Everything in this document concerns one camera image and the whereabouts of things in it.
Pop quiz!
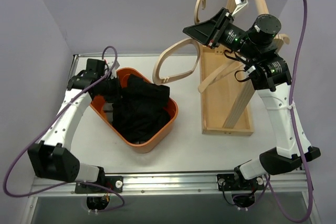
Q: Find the black pleated skirt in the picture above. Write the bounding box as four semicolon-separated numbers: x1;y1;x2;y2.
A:
112;74;171;144

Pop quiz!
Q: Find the wooden hanger of black skirt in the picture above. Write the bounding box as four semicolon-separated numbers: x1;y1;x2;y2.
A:
152;0;207;85

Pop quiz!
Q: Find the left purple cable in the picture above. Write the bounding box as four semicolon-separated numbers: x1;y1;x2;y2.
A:
3;46;124;212

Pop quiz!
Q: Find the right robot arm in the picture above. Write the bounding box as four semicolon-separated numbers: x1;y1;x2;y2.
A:
183;8;321;189

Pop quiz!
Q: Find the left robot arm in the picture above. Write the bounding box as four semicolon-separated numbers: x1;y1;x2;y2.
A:
27;59;121;192

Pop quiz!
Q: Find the grey pleated skirt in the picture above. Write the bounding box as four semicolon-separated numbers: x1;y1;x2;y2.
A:
102;102;113;124

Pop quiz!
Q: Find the wooden clothes rack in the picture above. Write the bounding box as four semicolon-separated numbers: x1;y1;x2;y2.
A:
199;0;291;136

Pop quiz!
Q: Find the orange plastic basket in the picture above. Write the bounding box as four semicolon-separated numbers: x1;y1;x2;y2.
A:
90;68;178;154

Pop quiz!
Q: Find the wooden hanger of grey skirt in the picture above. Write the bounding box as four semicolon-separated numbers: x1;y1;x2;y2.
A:
198;34;290;93

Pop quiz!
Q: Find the aluminium rail table edge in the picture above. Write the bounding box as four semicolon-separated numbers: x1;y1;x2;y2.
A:
28;54;313;198

